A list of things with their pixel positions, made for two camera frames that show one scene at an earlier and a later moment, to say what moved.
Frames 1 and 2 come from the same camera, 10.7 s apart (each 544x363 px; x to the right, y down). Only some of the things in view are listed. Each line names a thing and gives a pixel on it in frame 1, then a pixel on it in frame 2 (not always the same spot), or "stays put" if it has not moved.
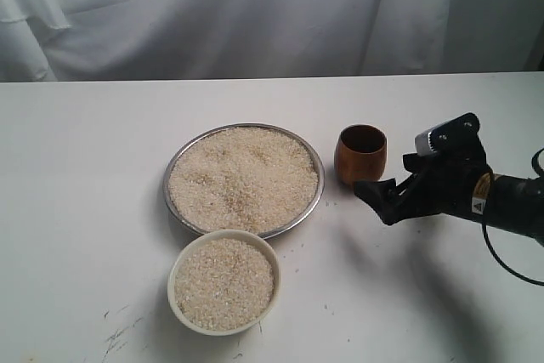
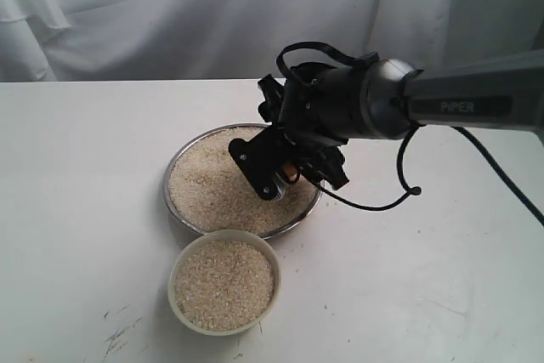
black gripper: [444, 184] to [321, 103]
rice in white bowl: [223, 284] stays put
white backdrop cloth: [99, 18] stays put
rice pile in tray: [242, 179] stays put
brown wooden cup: [360, 153] to [291, 172]
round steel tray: [244, 177] stays put
